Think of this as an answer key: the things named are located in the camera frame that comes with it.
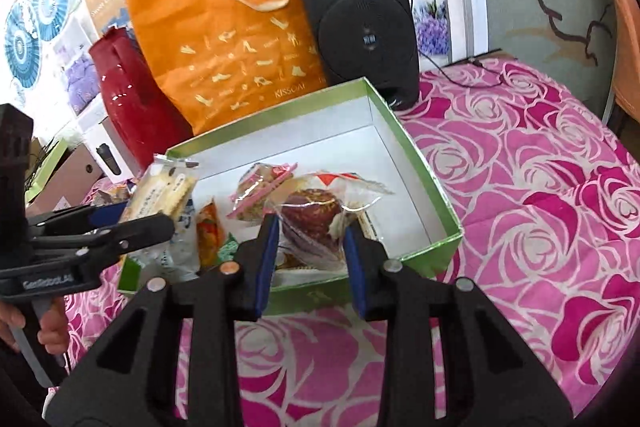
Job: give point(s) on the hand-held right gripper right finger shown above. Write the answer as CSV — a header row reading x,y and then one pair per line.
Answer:
x,y
357,269

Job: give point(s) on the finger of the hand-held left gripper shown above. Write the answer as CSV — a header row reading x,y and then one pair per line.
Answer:
x,y
107,213
145,229

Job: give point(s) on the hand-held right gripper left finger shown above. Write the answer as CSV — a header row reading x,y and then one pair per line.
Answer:
x,y
265,259

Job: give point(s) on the pile of snack packets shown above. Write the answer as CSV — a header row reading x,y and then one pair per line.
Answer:
x,y
107,194

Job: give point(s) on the green pea snack packet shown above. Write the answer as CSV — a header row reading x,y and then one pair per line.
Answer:
x,y
229,249

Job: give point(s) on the white cracker packet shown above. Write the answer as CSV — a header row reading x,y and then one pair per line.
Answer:
x,y
165,192

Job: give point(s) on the small orange snack packet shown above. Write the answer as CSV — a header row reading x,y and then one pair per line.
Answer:
x,y
210,234

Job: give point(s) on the clear brown pastry packet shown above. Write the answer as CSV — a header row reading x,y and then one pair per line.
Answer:
x,y
310,217

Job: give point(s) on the pink striped snack packet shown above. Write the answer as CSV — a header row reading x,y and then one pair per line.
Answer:
x,y
260,194

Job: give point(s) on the green cardboard box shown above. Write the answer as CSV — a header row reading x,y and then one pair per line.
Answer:
x,y
400,187

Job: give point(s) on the person's left hand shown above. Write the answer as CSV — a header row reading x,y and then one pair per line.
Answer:
x,y
55,332

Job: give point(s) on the green box lid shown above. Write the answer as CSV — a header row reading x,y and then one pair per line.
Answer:
x,y
45,172

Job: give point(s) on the brown cardboard box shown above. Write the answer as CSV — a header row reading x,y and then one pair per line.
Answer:
x,y
70,182

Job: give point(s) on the white cup carton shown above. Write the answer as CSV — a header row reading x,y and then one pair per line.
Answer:
x,y
107,157

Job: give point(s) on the red thermos jug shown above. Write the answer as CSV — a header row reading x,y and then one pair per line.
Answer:
x,y
135,107

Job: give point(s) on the purple bedding poster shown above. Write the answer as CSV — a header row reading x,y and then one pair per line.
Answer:
x,y
80,74

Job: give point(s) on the pink rose tablecloth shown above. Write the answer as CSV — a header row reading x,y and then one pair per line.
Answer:
x,y
525,187

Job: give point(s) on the orange tote bag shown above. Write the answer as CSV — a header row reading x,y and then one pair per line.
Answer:
x,y
235,42

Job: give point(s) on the black speaker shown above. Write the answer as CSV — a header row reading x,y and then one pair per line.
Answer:
x,y
360,27

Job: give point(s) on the orange chair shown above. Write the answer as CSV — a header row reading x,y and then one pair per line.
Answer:
x,y
625,37

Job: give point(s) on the blue paper fan wall decor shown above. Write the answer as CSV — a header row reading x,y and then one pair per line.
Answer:
x,y
35,22

